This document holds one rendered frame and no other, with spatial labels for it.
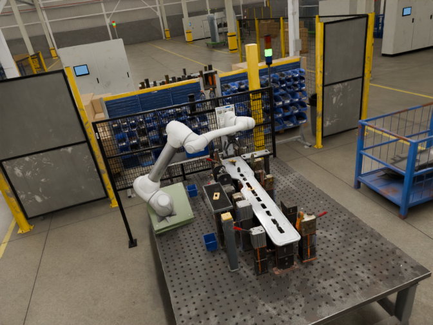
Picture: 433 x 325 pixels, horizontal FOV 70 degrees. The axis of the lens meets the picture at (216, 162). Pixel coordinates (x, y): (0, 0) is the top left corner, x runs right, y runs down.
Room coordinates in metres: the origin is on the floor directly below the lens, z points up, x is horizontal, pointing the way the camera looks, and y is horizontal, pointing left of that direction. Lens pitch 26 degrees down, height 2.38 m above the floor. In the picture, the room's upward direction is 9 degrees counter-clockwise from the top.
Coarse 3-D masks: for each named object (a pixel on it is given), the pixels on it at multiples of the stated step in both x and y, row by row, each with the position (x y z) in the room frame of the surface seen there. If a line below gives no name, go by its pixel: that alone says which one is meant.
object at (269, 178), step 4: (268, 176) 2.31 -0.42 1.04; (272, 176) 2.30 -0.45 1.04; (264, 180) 2.29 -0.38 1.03; (268, 180) 2.29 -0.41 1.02; (272, 180) 2.30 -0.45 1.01; (264, 184) 2.29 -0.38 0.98; (268, 184) 2.29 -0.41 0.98; (272, 184) 2.30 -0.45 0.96; (264, 188) 2.29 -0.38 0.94; (268, 188) 2.29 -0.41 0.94; (272, 188) 2.29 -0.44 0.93; (268, 192) 2.29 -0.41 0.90; (272, 192) 2.30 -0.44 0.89; (272, 196) 2.30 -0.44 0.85
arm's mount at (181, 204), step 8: (176, 184) 2.54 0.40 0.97; (168, 192) 2.47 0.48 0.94; (176, 192) 2.48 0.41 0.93; (184, 192) 2.48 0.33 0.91; (176, 200) 2.42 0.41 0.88; (184, 200) 2.43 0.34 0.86; (152, 208) 2.35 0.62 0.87; (176, 208) 2.36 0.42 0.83; (184, 208) 2.37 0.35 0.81; (152, 216) 2.30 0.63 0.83; (176, 216) 2.31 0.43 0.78; (184, 216) 2.31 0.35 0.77; (192, 216) 2.32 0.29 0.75; (160, 224) 2.24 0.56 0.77; (168, 224) 2.25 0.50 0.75; (176, 224) 2.27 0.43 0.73; (160, 232) 2.22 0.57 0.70
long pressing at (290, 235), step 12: (228, 168) 2.65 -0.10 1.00; (240, 168) 2.61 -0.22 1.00; (240, 180) 2.39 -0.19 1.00; (252, 180) 2.37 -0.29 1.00; (264, 192) 2.14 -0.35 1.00; (252, 204) 2.00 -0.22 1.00; (264, 216) 1.83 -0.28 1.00; (276, 216) 1.81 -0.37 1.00; (264, 228) 1.69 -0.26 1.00; (276, 228) 1.68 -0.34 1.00; (288, 228) 1.66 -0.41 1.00; (276, 240) 1.56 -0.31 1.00; (288, 240) 1.55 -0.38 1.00
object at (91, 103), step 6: (84, 96) 7.00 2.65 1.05; (90, 96) 6.90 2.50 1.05; (96, 96) 6.80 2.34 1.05; (102, 96) 6.70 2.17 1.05; (84, 102) 6.40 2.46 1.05; (90, 102) 6.43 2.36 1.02; (96, 102) 6.54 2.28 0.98; (78, 108) 6.09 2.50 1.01; (84, 108) 6.11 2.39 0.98; (90, 108) 6.21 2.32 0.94; (96, 108) 6.53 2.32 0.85; (90, 114) 6.12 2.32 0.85; (96, 114) 6.47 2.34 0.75; (102, 114) 6.39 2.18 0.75; (90, 120) 6.12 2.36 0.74; (96, 120) 6.14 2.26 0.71
